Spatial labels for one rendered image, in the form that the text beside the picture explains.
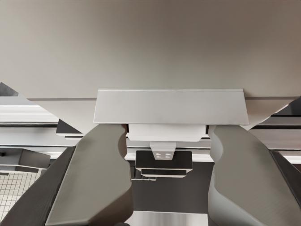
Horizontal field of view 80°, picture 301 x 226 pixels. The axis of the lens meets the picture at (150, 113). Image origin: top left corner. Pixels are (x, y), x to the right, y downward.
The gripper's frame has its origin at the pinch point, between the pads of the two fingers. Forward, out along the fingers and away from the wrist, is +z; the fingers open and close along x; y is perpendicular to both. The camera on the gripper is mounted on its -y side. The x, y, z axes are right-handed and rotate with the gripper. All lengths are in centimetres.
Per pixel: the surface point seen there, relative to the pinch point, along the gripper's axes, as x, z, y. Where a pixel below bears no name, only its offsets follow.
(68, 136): -12.5, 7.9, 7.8
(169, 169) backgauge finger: 1.6, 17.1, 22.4
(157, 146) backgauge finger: -0.7, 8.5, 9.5
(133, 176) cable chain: -8.4, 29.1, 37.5
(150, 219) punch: -1.4, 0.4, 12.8
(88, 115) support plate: -6.6, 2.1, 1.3
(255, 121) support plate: 7.8, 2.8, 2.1
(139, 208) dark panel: -7, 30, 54
